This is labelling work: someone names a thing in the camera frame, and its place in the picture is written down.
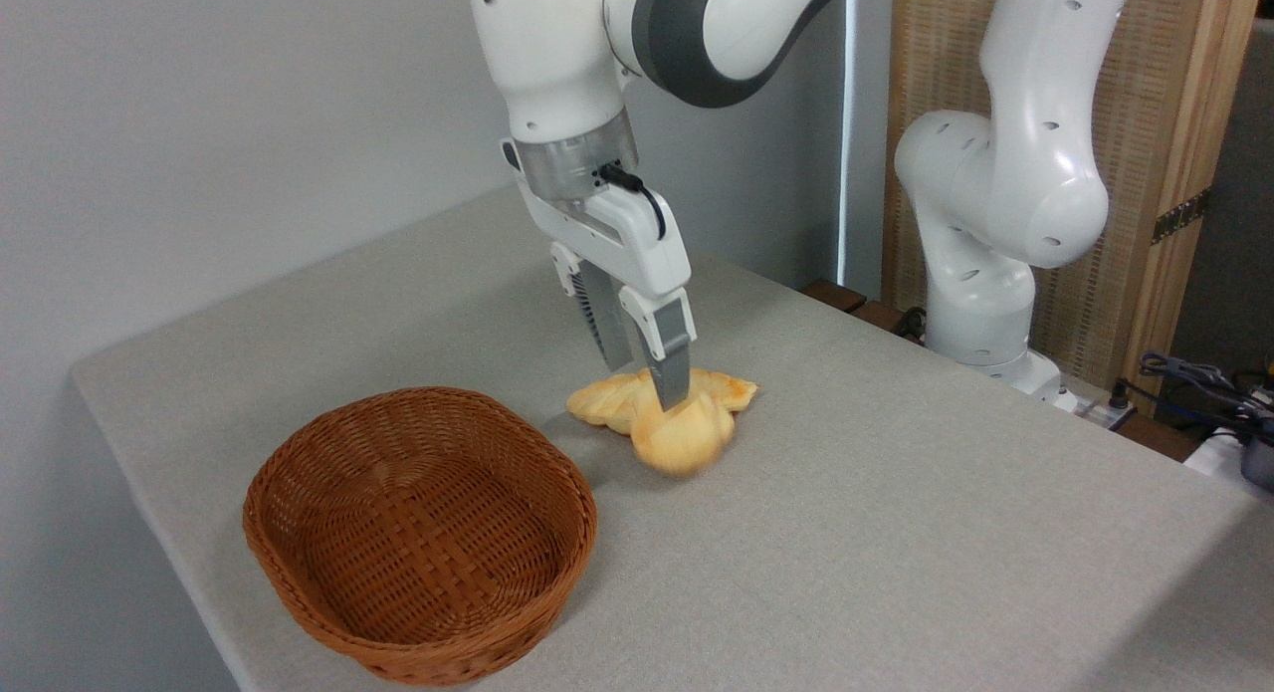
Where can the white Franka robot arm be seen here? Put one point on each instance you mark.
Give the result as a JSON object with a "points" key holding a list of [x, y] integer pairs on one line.
{"points": [[1025, 174]]}

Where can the dark metal hinge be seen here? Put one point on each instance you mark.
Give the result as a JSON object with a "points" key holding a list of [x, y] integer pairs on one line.
{"points": [[1181, 215]]}

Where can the wooden woven screen panel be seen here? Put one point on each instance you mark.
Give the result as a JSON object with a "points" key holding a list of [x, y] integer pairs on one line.
{"points": [[1145, 85]]}

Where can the long braided bread loaf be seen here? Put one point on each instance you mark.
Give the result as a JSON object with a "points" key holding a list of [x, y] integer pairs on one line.
{"points": [[607, 398]]}

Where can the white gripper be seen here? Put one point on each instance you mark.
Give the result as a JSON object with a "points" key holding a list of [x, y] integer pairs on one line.
{"points": [[637, 254]]}

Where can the brown wooden board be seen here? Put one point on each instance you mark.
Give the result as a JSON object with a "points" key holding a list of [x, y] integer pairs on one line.
{"points": [[856, 304]]}

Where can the small round bread roll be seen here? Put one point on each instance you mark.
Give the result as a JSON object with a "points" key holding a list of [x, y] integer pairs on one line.
{"points": [[687, 438]]}

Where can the brown wicker basket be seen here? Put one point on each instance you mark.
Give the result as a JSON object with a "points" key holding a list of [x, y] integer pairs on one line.
{"points": [[328, 533]]}

